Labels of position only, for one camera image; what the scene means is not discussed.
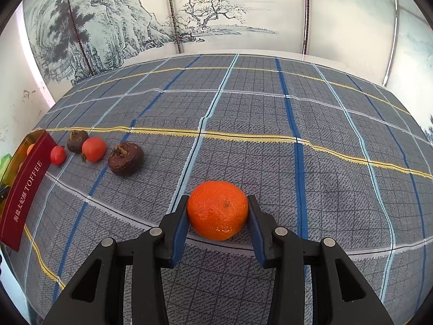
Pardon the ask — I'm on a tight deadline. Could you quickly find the small red tomato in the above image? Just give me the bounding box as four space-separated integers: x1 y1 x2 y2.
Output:
50 145 67 166

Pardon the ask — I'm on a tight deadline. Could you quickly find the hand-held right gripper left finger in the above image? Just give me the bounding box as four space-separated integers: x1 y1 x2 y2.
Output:
44 194 190 325

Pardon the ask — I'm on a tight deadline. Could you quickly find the ink landscape folding screen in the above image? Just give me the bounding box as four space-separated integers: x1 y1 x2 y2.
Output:
22 0 433 144

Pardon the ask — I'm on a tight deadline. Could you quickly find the blue plaid tablecloth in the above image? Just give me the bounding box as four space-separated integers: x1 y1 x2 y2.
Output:
0 52 433 325

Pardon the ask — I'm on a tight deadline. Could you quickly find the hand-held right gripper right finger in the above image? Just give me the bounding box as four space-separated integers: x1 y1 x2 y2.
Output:
247 194 395 325

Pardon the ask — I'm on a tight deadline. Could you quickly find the dark water chestnut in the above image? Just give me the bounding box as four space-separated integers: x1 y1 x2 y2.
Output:
66 129 90 154
108 143 145 177

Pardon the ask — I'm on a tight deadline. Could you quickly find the red tin box gold inside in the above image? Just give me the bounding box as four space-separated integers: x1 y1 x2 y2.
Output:
0 129 52 252

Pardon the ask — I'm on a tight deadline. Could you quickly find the orange-red tomato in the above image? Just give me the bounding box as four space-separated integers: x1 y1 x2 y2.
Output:
81 137 107 163

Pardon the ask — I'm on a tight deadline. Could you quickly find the green tissue packet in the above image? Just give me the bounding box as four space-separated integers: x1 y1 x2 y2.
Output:
0 154 12 185

